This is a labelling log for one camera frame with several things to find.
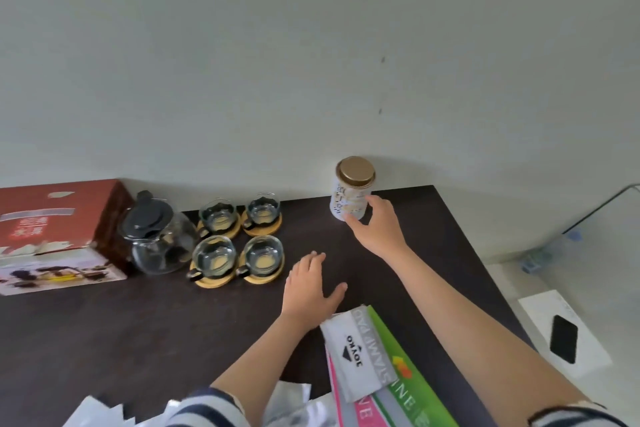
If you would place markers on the person's right hand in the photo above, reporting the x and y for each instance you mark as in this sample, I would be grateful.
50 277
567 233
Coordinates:
382 231

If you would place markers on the person's left hand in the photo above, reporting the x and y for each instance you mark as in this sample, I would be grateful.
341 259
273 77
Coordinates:
305 296

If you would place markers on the white tea tin gold lid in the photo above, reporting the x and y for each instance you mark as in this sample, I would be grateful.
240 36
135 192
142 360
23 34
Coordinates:
347 196

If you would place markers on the pile of silver foil packets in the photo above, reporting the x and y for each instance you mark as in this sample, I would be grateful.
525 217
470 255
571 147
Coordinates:
290 396

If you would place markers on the pink green paper package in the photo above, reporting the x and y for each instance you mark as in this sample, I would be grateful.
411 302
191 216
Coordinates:
415 386

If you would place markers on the glass teapot with black lid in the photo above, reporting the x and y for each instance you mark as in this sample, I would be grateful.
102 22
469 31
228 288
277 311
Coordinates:
160 241

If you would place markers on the red cardboard tea set box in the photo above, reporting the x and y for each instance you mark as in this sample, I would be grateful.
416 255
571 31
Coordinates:
50 221

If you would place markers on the person's left forearm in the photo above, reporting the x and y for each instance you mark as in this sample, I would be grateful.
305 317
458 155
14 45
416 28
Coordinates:
260 371

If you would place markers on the person's right forearm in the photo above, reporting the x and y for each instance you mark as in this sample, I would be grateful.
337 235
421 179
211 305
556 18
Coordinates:
475 336

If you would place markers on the white black small box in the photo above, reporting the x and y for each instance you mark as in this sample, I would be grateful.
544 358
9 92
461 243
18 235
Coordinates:
357 356

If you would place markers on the white flat floor box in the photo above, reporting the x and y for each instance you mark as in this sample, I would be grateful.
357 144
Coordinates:
540 311

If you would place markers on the clear water bottle blue cap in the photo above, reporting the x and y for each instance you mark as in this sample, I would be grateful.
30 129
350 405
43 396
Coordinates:
540 256

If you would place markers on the black phone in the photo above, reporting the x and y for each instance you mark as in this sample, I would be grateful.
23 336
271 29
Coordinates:
564 339

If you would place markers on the white cabinet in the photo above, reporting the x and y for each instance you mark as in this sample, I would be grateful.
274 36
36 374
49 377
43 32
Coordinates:
610 251

